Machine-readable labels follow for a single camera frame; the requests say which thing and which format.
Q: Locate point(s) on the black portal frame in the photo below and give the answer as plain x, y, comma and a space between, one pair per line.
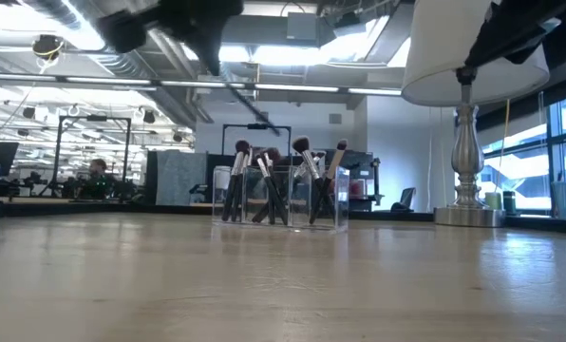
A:
257, 126

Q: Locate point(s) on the grey ceiling box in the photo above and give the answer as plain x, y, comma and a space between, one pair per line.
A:
302, 26

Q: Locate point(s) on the white shade table lamp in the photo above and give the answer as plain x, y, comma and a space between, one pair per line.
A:
467, 157

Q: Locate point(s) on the person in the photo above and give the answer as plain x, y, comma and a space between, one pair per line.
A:
98, 168

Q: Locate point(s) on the ceiling light strip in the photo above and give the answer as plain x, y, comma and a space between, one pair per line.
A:
295, 88

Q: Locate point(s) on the green cup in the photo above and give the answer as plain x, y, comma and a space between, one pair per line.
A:
493, 202

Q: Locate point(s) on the grey wall vent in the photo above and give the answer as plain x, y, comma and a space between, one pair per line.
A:
335, 119
260, 118

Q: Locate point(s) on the grey partition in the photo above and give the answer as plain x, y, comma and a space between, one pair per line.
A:
181, 178

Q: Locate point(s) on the dark bottle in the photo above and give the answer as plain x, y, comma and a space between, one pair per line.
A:
509, 202

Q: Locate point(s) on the clear acrylic brush organizer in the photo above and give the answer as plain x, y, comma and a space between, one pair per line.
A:
342, 199

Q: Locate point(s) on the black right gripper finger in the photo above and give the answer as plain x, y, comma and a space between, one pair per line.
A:
506, 35
521, 54

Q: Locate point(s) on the black rig frame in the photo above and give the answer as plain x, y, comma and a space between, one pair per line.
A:
95, 118

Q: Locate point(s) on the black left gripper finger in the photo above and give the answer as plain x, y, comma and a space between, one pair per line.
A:
213, 45
121, 31

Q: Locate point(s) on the round ceiling camera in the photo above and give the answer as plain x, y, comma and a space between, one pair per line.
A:
48, 46

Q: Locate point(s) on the black chair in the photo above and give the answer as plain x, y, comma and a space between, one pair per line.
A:
406, 197

